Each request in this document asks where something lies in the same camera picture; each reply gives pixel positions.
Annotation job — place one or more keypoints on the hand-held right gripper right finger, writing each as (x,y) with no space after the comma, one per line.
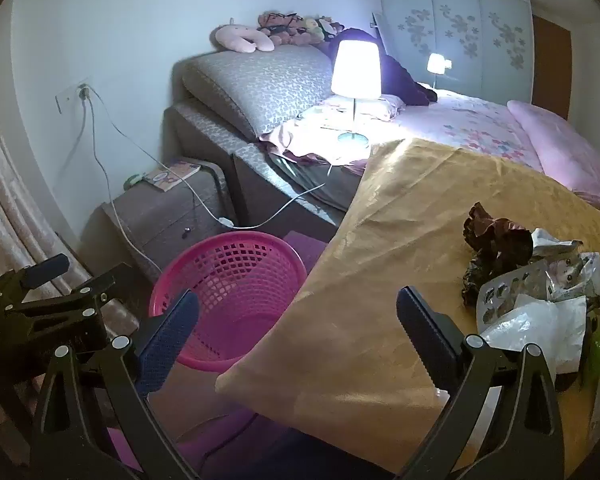
(422,332)

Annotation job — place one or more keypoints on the reddish brown wrapper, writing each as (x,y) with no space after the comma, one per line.
(495,235)

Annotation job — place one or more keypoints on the pink quilt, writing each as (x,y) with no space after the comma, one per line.
(565,145)

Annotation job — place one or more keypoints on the light pink cloth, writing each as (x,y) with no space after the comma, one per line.
(280,140)

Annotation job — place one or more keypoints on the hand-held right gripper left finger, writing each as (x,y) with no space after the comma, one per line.
(170,340)

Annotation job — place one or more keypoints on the pink plush neck pillow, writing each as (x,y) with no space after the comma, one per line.
(240,39)

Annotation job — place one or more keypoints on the small green object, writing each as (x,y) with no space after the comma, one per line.
(132,179)

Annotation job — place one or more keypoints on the white plastic bag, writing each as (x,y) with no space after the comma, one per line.
(540,325)

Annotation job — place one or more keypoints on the dark purple large plush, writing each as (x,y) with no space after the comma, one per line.
(400,80)

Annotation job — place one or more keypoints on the floral pink bedsheet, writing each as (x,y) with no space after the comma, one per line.
(455,120)

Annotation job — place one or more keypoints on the cartoon printed plastic bag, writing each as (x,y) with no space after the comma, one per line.
(565,275)

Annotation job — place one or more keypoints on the brown wooden door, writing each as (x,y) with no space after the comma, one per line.
(552,60)

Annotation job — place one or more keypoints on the brown teddy bear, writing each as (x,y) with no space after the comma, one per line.
(280,25)

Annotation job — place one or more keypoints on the white table lamp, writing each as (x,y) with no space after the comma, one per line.
(355,70)

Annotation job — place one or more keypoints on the floral sliding door wardrobe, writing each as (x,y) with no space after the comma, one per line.
(460,25)

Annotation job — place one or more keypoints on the white wall outlet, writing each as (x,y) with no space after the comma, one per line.
(67,97)

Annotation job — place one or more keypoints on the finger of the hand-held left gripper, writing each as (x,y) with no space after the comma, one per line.
(87,291)
(45,267)

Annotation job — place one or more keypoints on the purple mat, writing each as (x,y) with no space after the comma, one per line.
(305,250)

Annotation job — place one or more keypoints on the yellow floral tablecloth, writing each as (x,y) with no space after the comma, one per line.
(380,240)

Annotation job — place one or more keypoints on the silver blister pack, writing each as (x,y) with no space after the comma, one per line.
(505,295)

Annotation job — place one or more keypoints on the pink printed pillow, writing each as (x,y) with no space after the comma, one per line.
(375,105)

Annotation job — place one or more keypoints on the grey patterned headboard cushion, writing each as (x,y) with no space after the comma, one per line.
(260,85)

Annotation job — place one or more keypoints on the pink plastic basket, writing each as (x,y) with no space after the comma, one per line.
(230,270)

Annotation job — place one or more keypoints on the small plush toy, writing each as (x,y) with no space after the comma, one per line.
(314,30)

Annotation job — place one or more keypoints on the grey bed frame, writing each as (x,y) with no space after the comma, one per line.
(205,150)

